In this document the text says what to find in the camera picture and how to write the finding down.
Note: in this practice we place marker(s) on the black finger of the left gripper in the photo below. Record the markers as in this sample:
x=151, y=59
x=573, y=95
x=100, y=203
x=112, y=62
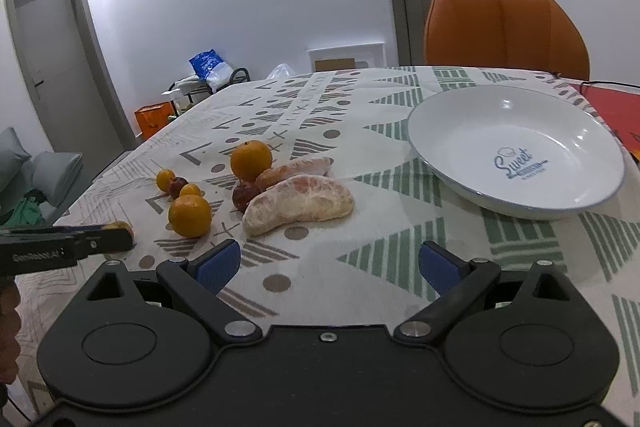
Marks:
x=33, y=250

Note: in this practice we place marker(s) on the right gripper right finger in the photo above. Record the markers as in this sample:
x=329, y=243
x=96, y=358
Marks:
x=462, y=288

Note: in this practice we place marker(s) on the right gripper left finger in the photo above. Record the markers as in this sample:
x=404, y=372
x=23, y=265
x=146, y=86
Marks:
x=193, y=288

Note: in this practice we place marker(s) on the large orange front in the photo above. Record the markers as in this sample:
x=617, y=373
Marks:
x=190, y=216

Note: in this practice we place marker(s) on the large orange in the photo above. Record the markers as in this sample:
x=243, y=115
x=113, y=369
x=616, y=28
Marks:
x=190, y=216
x=250, y=159

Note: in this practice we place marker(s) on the small kumquat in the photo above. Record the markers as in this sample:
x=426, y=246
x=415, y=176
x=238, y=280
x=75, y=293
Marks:
x=163, y=179
x=191, y=189

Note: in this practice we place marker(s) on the small red apple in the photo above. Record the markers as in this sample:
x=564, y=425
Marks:
x=176, y=185
x=243, y=194

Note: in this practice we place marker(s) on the yellow-green small fruit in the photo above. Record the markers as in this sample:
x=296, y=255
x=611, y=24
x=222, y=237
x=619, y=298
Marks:
x=120, y=225

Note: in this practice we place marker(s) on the large orange back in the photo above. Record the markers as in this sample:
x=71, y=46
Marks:
x=250, y=159

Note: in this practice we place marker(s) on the large peeled pomelo segment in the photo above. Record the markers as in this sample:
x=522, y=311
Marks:
x=303, y=198

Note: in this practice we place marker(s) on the white enamel plate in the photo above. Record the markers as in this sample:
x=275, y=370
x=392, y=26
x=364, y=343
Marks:
x=516, y=151

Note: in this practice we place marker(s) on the small peeled pomelo segment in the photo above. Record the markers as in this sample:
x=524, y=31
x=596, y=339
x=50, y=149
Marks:
x=315, y=166

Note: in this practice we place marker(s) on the person's left hand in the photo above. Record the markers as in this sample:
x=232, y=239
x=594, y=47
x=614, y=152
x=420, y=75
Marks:
x=10, y=325

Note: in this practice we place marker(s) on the grey sofa cushion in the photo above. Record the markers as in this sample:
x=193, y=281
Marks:
x=52, y=174

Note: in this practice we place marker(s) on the grey door left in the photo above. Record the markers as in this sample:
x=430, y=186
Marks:
x=61, y=96

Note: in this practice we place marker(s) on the patterned white tablecloth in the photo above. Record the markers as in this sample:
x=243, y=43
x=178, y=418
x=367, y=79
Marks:
x=364, y=268

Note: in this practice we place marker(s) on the orange paper bag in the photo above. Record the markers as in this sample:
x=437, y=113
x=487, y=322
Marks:
x=152, y=118

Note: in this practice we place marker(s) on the black metal rack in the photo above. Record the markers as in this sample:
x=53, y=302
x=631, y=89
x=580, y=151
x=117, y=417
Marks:
x=187, y=92

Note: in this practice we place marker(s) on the blue white plastic bag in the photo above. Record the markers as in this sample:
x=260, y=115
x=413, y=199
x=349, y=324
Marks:
x=211, y=68

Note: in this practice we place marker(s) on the clear plastic bag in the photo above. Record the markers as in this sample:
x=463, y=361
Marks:
x=281, y=71

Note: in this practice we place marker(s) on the red orange table mat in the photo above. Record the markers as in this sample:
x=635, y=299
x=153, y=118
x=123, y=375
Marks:
x=617, y=103

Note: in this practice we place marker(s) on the white foam packaging board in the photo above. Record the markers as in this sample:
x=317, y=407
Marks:
x=354, y=56

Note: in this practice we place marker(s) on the orange leather chair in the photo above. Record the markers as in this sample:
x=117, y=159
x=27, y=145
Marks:
x=517, y=34

